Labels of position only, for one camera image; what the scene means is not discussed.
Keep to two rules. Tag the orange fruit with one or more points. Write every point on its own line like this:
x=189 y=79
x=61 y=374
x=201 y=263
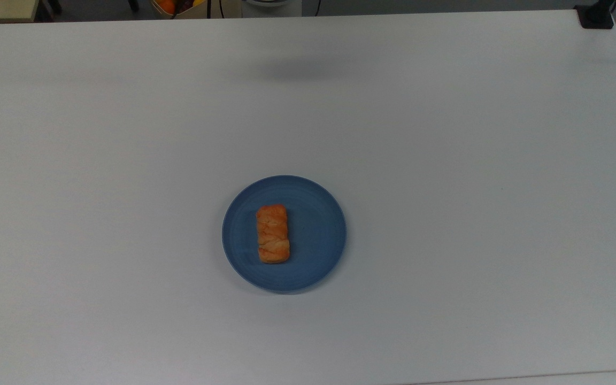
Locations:
x=166 y=5

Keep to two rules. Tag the orange-brown bread piece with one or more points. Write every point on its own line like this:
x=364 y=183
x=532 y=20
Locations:
x=272 y=233

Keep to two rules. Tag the fruit basket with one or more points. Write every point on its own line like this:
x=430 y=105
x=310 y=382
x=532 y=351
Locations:
x=182 y=10

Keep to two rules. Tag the round blue plate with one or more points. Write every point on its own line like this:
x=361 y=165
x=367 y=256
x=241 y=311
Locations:
x=316 y=235

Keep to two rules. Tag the black table clamp mount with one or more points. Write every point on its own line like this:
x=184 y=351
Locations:
x=595 y=16

